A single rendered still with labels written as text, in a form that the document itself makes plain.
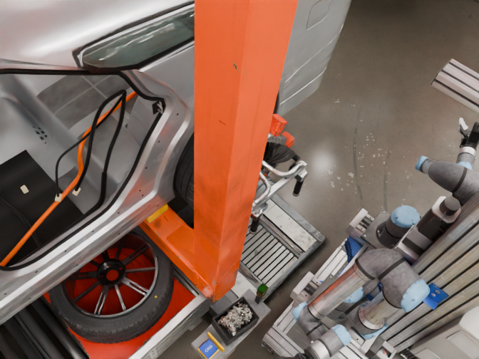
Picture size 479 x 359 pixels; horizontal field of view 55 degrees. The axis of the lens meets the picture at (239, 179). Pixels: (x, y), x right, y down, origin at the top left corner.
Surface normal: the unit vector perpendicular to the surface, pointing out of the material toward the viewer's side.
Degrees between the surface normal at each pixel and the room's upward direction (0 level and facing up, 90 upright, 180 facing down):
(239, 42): 90
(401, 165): 0
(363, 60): 0
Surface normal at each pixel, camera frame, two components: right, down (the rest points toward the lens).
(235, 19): -0.71, 0.56
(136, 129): -0.60, 0.29
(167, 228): 0.08, -0.54
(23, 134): 0.62, 0.20
